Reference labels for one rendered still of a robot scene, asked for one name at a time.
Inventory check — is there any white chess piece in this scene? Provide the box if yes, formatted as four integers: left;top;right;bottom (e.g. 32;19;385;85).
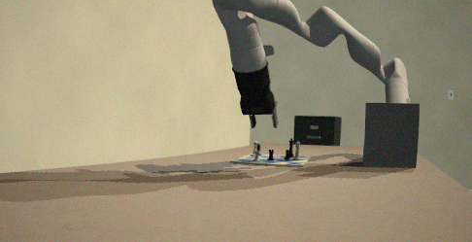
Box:
253;150;260;161

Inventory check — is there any blue and cream chessboard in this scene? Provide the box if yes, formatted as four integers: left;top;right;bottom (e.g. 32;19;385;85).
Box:
230;154;311;167

